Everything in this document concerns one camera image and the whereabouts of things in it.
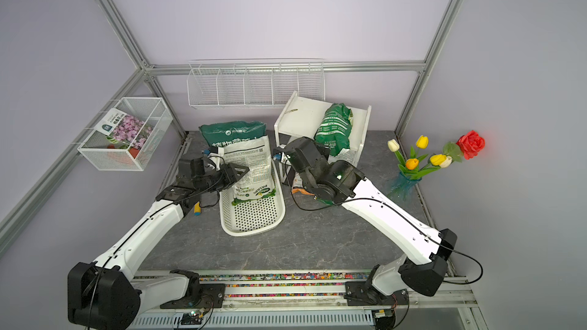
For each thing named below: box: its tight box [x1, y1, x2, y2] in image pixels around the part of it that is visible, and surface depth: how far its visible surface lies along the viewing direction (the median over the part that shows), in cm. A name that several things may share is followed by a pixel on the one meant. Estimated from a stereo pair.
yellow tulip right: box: [429, 154, 448, 166], surface depth 73 cm
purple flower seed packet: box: [94, 107, 154, 150], surface depth 75 cm
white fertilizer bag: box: [199, 121, 276, 206], surface depth 85 cm
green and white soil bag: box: [314, 102, 354, 157], surface depth 70 cm
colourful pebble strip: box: [198, 271, 371, 299], surface depth 79 cm
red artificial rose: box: [455, 129, 486, 160], surface depth 68 cm
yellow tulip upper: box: [415, 134, 429, 149], surface depth 79 cm
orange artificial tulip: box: [405, 158, 420, 171], surface depth 72 cm
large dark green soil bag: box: [198, 120, 267, 149], surface depth 82 cm
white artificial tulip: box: [386, 139, 403, 157], surface depth 80 cm
